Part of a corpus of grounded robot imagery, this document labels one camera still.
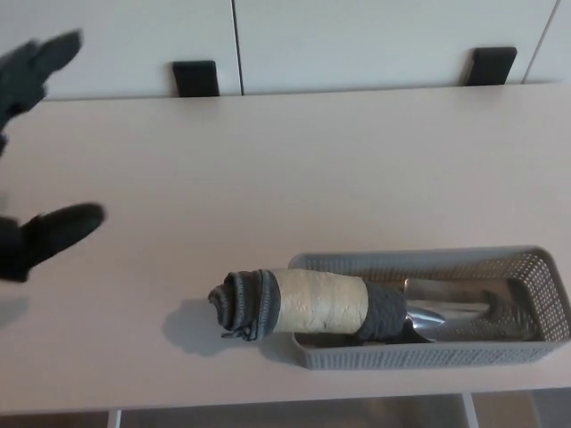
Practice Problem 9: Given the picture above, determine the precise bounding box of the metal shovel with handle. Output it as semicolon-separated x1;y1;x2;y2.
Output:
206;266;521;347

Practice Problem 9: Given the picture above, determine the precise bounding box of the white cabinet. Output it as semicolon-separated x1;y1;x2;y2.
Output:
0;0;571;103

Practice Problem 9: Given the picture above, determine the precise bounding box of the grey perforated plastic container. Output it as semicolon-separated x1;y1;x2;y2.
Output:
286;243;571;372

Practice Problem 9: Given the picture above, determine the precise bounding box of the black cabinet handle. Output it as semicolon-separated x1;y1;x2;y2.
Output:
171;59;221;98
459;45;519;87

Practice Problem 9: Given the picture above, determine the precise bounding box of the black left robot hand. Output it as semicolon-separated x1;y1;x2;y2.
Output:
0;28;108;284

